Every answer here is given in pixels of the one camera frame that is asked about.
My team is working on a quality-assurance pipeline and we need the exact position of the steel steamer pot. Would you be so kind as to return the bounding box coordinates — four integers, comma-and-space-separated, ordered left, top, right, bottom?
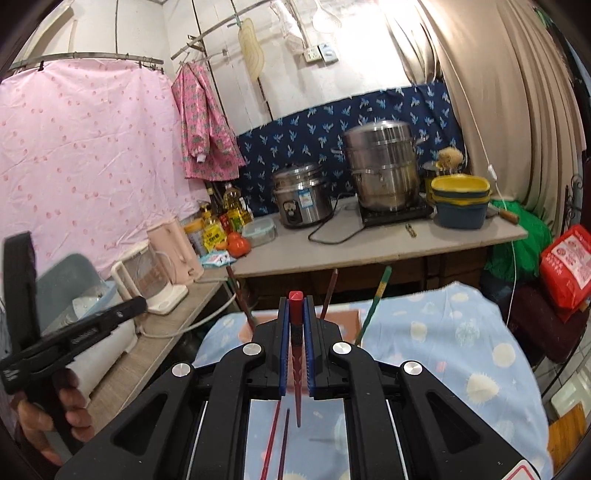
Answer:
331, 120, 428, 213

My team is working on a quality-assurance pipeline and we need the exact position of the yellow seasoning packet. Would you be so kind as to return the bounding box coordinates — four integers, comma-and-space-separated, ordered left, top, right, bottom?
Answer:
203, 217, 228, 247

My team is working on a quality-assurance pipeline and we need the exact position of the white wall socket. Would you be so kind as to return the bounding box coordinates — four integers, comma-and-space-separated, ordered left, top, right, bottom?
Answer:
302, 41, 340, 64

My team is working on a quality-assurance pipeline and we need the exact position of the dark maroon cushion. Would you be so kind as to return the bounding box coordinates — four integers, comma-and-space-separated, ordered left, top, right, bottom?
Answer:
508, 284, 589, 365

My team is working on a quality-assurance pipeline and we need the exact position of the clear food container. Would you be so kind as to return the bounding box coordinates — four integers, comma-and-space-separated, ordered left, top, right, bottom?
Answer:
241, 218, 278, 247

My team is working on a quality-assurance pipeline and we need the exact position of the white switch cord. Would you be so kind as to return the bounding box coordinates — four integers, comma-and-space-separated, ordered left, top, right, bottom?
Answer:
434, 28, 518, 333

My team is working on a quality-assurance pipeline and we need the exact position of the steel rice cooker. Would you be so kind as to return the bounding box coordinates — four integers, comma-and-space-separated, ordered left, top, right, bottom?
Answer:
270, 162, 334, 230

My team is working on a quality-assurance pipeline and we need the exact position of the black metal scroll rack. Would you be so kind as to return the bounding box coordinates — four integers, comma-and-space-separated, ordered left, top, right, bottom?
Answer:
561, 175, 587, 232

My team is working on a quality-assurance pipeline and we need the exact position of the green bag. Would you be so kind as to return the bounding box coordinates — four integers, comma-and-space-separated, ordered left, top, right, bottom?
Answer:
485, 198, 554, 287

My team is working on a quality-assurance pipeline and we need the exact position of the white power cable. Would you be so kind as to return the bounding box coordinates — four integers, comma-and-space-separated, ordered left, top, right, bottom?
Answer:
139, 279, 241, 337

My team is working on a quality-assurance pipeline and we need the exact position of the dark maroon chopstick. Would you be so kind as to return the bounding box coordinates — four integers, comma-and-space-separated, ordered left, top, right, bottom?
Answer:
322, 268, 339, 320
276, 408, 291, 480

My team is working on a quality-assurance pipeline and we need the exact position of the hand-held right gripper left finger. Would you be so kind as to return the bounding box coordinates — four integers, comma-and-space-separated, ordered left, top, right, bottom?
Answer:
55, 298, 291, 480

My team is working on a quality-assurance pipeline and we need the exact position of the wooden kitchen counter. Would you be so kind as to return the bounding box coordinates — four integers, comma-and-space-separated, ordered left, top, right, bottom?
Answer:
231, 194, 529, 310

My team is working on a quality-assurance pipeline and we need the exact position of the white yellow-lidded canister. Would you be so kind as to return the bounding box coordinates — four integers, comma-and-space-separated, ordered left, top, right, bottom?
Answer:
184, 218, 206, 257

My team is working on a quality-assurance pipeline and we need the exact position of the white plastic bag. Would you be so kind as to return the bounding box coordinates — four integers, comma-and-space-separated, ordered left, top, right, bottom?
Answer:
270, 0, 305, 54

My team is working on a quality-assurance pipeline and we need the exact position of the yellow oil bottle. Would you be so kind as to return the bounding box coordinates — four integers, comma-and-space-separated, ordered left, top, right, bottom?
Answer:
223, 183, 245, 232

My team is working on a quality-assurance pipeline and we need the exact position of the yellow jar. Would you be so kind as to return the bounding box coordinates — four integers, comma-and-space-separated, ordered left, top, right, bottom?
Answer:
421, 161, 439, 204

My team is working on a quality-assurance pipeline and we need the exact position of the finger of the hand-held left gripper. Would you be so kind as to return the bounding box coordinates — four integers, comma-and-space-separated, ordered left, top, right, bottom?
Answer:
39, 296, 148, 366

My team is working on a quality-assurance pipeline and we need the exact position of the pink dotted curtain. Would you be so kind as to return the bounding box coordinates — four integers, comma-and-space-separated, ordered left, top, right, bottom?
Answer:
0, 60, 211, 296

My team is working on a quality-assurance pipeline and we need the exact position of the metal curtain rail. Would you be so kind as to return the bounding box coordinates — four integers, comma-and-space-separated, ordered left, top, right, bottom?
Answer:
7, 52, 164, 75

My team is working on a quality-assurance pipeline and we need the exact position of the white storage box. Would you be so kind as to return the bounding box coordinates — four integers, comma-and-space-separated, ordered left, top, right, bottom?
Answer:
69, 318, 139, 398

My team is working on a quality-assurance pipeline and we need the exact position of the pink electric kettle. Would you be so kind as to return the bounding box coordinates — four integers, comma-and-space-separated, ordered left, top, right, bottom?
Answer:
147, 217, 205, 283

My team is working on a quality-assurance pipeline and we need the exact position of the grey wooden side table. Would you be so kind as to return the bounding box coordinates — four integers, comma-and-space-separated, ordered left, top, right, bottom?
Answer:
69, 270, 232, 425

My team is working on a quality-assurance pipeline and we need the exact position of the pink floral garment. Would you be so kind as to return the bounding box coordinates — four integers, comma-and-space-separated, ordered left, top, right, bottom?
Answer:
171, 62, 247, 181

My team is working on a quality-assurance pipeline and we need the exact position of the natural fibre brush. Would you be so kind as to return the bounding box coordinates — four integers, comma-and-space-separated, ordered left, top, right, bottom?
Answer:
436, 147, 465, 174

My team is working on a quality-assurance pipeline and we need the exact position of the red chopstick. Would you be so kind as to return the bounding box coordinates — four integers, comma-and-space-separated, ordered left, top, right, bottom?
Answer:
287, 291, 305, 428

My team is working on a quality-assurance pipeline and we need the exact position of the red printed bag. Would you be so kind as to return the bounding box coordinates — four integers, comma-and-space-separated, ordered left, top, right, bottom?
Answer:
539, 224, 591, 324

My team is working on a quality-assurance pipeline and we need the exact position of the dark sauce bottle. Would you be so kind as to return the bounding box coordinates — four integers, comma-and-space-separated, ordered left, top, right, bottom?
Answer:
208, 187, 227, 222

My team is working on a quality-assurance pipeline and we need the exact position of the person's left hand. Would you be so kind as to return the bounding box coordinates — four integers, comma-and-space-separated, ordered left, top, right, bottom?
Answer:
17, 369, 96, 467

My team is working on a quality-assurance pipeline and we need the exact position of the grey blue plastic tub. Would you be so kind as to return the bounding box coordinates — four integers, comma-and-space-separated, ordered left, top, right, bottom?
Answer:
34, 254, 116, 337

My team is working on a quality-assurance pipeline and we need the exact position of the beige curtain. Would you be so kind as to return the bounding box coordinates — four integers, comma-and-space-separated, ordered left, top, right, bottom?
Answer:
383, 0, 591, 217

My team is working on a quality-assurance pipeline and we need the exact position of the wooden stool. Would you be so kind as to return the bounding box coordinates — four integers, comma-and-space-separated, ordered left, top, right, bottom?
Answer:
547, 401, 587, 472

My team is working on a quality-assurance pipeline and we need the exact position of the black induction cooktop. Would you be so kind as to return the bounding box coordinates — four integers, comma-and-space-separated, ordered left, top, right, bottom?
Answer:
358, 196, 435, 228

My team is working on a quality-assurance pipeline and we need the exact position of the blue white packet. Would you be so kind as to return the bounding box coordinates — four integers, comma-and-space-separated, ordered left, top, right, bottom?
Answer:
201, 250, 234, 269

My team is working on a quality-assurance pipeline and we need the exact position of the wooden handled knife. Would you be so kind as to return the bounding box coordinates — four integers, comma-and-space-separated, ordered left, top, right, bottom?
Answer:
485, 205, 522, 225

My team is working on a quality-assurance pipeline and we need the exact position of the white glass blender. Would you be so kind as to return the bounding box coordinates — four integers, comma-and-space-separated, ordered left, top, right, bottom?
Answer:
111, 240, 189, 316

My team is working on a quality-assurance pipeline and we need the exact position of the red tomato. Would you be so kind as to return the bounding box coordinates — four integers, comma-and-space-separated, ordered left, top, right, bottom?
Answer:
226, 232, 252, 258

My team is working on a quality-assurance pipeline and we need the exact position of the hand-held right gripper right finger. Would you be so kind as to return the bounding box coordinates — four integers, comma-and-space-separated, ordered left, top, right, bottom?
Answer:
302, 294, 541, 480

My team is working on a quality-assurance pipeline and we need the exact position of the white plastic skimmer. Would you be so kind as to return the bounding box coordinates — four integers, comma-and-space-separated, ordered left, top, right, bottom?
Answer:
311, 0, 342, 33

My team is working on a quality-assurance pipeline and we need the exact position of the pink plastic utensil holder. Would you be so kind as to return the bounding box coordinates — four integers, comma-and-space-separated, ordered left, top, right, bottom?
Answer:
239, 308, 362, 393

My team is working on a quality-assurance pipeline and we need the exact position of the black power cord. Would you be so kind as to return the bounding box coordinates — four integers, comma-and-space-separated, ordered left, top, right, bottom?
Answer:
308, 196, 365, 244

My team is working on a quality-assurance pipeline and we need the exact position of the navy printed cloth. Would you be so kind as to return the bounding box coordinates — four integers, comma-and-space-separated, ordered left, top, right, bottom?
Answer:
235, 80, 467, 217

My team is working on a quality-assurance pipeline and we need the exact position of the green chopstick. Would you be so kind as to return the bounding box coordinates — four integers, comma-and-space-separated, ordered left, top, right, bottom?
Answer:
355, 265, 393, 348

